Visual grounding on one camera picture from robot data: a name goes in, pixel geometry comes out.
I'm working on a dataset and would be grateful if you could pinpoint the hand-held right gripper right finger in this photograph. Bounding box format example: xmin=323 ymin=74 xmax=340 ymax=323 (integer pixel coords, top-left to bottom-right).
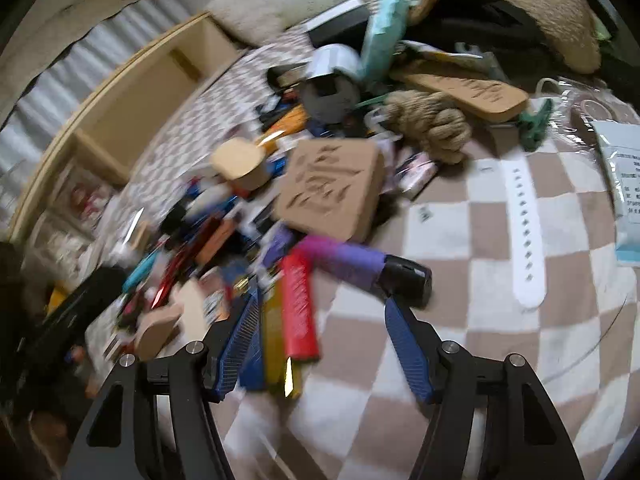
xmin=384 ymin=297 xmax=586 ymax=480

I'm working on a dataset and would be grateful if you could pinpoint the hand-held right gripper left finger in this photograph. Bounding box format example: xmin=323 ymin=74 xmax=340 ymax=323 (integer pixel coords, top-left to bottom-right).
xmin=60 ymin=285 xmax=263 ymax=480

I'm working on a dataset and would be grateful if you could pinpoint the pink purple cylinder black cap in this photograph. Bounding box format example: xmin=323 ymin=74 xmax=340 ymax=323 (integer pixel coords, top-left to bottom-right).
xmin=295 ymin=235 xmax=433 ymax=308

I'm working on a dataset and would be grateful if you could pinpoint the blue flat bar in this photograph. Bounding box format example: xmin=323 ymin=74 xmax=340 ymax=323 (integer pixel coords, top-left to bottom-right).
xmin=240 ymin=305 xmax=266 ymax=393

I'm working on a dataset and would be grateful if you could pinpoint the yellow flat bar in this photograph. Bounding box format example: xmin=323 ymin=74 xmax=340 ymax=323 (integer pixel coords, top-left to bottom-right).
xmin=262 ymin=290 xmax=303 ymax=401

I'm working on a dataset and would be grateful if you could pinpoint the checkered blanket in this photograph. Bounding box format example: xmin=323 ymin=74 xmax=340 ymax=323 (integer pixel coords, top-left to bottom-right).
xmin=85 ymin=25 xmax=640 ymax=480

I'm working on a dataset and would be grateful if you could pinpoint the red flat packet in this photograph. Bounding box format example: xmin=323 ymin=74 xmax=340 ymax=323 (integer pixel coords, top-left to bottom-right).
xmin=280 ymin=250 xmax=321 ymax=361

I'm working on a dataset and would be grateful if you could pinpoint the small cork piece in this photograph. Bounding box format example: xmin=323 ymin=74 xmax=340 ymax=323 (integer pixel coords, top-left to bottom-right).
xmin=135 ymin=305 xmax=183 ymax=361

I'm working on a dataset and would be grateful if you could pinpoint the pile of small colourful things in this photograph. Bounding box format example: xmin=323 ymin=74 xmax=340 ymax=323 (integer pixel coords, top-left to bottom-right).
xmin=65 ymin=60 xmax=321 ymax=401

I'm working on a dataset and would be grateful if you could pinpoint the black case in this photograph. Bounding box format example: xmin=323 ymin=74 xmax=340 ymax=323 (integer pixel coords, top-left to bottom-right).
xmin=0 ymin=265 xmax=131 ymax=411

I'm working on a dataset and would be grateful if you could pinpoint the pink small packet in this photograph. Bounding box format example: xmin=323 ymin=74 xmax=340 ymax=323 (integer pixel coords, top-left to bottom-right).
xmin=395 ymin=152 xmax=438 ymax=201

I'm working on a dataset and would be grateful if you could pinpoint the square cork board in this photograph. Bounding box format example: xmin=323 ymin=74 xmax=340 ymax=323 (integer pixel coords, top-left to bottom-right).
xmin=272 ymin=137 xmax=388 ymax=246

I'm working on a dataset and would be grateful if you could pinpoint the orange tube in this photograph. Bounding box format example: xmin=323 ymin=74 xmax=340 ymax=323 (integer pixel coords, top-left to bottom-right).
xmin=260 ymin=105 xmax=308 ymax=146

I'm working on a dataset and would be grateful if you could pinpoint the wooden shelf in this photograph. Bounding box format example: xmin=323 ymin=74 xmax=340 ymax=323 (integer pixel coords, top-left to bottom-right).
xmin=7 ymin=12 xmax=251 ymax=246

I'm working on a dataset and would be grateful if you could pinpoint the green plastic toy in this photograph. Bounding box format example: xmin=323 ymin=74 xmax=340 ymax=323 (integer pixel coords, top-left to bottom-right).
xmin=517 ymin=97 xmax=556 ymax=153

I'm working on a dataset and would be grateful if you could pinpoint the oval cork board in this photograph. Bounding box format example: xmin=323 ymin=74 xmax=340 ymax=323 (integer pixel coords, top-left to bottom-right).
xmin=390 ymin=65 xmax=531 ymax=123

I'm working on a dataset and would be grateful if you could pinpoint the white printed packet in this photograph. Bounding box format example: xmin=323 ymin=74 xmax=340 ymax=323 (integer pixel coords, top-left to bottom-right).
xmin=590 ymin=120 xmax=640 ymax=268

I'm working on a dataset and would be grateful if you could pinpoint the silver tape roll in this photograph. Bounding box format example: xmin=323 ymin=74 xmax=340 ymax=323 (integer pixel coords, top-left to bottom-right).
xmin=305 ymin=44 xmax=363 ymax=83

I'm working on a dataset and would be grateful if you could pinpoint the clear plastic bag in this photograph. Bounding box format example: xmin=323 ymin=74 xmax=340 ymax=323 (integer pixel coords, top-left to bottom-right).
xmin=537 ymin=76 xmax=640 ymax=136

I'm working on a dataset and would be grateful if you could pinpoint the teal packet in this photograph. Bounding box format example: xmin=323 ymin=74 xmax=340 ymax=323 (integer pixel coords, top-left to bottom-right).
xmin=360 ymin=0 xmax=411 ymax=91

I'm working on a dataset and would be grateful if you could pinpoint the white fluffy cushion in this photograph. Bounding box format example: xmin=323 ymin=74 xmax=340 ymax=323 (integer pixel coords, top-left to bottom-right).
xmin=205 ymin=0 xmax=296 ymax=46

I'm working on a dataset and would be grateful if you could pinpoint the grey striped curtain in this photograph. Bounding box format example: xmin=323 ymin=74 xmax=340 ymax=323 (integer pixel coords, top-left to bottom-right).
xmin=0 ymin=0 xmax=193 ymax=231

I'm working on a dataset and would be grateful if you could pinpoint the black box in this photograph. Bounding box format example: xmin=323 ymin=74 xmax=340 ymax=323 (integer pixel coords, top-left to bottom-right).
xmin=305 ymin=0 xmax=381 ymax=53

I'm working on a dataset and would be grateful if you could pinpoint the beige plush toy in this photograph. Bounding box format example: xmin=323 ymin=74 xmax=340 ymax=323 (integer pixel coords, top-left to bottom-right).
xmin=492 ymin=0 xmax=603 ymax=73

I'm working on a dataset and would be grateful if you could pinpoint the white watch strap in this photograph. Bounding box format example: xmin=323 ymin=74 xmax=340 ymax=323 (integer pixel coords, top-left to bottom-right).
xmin=477 ymin=152 xmax=548 ymax=308

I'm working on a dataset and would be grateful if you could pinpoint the knotted jute rope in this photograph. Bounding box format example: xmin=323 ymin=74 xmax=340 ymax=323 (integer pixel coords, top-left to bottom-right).
xmin=382 ymin=90 xmax=473 ymax=166

